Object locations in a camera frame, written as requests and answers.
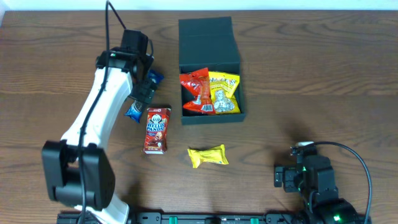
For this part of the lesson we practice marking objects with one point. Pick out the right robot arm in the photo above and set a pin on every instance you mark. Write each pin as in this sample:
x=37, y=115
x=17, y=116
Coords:
x=313, y=178

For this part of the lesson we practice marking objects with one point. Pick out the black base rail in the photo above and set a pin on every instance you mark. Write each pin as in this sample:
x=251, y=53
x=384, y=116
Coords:
x=157, y=218

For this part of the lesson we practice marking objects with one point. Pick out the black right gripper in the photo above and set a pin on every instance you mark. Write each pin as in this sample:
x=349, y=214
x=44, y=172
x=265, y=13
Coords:
x=280, y=175

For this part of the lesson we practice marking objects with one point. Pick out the dark green open box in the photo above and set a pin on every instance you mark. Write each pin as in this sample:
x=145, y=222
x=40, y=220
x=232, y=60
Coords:
x=210, y=43

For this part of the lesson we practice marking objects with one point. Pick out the red Hello Panda box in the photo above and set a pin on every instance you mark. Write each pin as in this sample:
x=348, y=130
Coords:
x=156, y=130

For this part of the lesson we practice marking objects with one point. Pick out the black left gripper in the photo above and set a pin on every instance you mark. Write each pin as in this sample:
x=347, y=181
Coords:
x=142, y=92

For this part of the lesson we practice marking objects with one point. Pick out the yellow seed snack bag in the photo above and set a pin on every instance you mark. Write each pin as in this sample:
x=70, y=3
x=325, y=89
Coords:
x=222, y=87

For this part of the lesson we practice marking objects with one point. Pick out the blue Oreo cookie pack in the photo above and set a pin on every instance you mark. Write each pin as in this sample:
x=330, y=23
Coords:
x=137, y=108

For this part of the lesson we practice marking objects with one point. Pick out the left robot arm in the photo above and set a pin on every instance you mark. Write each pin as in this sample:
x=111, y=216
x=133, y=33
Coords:
x=77, y=171

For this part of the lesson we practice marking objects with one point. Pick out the small yellow snack packet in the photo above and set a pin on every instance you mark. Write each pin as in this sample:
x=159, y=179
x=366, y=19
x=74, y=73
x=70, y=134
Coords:
x=214, y=155

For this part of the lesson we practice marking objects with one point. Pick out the red snack bag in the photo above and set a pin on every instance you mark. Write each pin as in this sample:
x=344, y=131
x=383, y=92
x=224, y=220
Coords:
x=198, y=84

